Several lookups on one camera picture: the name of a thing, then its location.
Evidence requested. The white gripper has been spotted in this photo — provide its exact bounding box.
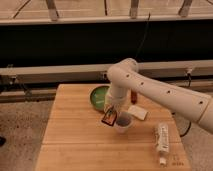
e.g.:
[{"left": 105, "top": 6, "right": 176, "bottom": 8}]
[{"left": 104, "top": 95, "right": 125, "bottom": 112}]

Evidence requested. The black and orange eraser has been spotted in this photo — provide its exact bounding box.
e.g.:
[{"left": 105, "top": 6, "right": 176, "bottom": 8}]
[{"left": 102, "top": 107, "right": 117, "bottom": 126}]

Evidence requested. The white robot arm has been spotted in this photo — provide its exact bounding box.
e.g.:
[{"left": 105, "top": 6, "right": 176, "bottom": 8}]
[{"left": 104, "top": 58, "right": 213, "bottom": 134}]

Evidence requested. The green bowl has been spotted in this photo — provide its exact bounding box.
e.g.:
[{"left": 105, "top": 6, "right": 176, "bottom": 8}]
[{"left": 90, "top": 85, "right": 108, "bottom": 112}]

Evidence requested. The small brown bottle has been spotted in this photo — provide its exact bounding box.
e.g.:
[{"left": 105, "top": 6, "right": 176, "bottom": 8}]
[{"left": 131, "top": 91, "right": 137, "bottom": 104}]

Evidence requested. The white tube bottle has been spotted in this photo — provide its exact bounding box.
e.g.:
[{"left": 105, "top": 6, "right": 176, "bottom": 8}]
[{"left": 155, "top": 123, "right": 169, "bottom": 166}]

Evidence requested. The black hanging cable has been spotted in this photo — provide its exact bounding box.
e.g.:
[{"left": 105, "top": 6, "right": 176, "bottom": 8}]
[{"left": 134, "top": 12, "right": 152, "bottom": 62}]

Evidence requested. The black floor cable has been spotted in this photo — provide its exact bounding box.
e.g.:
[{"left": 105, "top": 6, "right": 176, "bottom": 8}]
[{"left": 179, "top": 72, "right": 194, "bottom": 138}]

